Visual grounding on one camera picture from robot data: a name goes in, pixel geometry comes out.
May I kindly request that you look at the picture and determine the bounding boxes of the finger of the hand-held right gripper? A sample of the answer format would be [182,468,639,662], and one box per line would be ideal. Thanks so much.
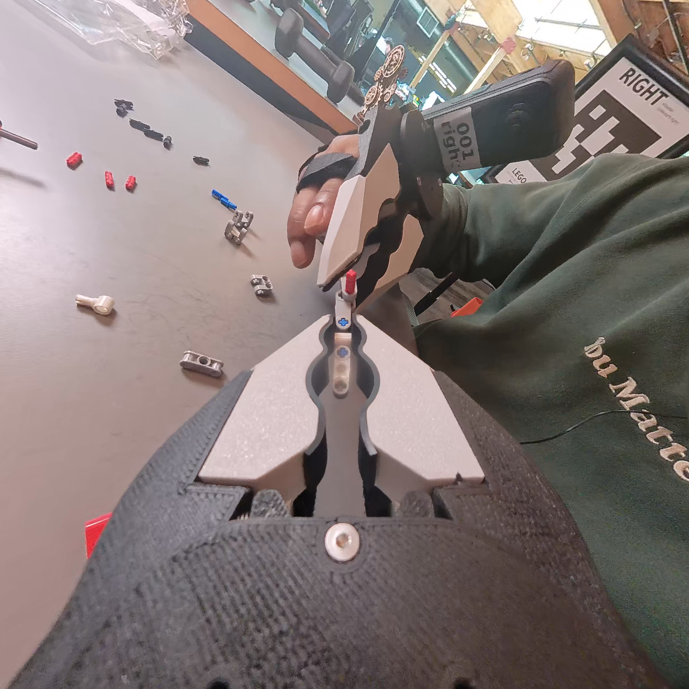
[351,214,427,315]
[316,146,403,292]

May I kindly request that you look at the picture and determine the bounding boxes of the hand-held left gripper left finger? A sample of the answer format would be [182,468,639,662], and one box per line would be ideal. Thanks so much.
[197,315,332,492]

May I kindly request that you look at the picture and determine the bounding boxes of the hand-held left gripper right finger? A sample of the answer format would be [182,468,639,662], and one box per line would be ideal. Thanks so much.
[352,314,486,505]

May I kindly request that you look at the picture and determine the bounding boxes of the white lego beam blue pins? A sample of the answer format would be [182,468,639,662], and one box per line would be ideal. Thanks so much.
[331,291,357,399]

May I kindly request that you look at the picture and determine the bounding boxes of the grey lego short beam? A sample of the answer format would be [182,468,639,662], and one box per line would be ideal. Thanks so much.
[180,350,224,378]

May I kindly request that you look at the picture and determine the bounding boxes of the red lego block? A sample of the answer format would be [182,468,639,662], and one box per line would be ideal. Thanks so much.
[84,512,113,559]

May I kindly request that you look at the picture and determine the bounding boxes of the white lego axle connector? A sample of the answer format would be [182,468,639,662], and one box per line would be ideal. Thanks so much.
[75,293,116,317]

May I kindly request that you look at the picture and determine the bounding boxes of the group of black lego pins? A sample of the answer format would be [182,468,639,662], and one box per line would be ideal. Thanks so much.
[113,98,174,150]

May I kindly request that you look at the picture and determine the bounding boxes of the partly built lego model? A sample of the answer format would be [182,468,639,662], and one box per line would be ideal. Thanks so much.
[0,121,39,151]

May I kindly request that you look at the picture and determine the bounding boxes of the person's right hand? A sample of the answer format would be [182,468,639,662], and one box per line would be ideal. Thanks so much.
[287,132,360,270]

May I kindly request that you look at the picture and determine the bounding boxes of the wooden gear ornament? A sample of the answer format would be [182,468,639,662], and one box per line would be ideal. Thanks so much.
[363,44,406,118]

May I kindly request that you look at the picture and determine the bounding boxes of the green sweatshirt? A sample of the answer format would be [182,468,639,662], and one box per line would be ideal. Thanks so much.
[414,253,689,689]

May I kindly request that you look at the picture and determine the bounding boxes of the black dumbbell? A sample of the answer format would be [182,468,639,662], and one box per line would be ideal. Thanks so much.
[274,8,356,104]

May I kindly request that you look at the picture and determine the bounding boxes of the clear plastic bag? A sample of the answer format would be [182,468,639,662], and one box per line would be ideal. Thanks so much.
[37,0,193,61]

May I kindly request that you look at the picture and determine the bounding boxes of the thin black cable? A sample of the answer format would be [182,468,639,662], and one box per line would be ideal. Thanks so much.
[519,411,689,445]

